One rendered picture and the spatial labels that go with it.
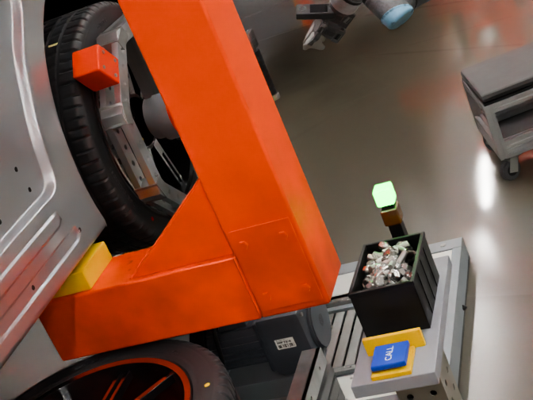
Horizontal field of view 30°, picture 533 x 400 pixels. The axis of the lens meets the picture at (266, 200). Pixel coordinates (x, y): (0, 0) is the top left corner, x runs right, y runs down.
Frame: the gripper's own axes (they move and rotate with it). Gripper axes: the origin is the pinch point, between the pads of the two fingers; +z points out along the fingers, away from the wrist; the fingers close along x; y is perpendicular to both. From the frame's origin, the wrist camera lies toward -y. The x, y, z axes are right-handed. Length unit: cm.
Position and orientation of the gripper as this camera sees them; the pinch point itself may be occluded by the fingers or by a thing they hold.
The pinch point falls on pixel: (304, 45)
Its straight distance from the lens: 313.7
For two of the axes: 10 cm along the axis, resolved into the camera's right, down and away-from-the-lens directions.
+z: -4.4, 5.3, 7.2
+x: 0.6, -7.8, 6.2
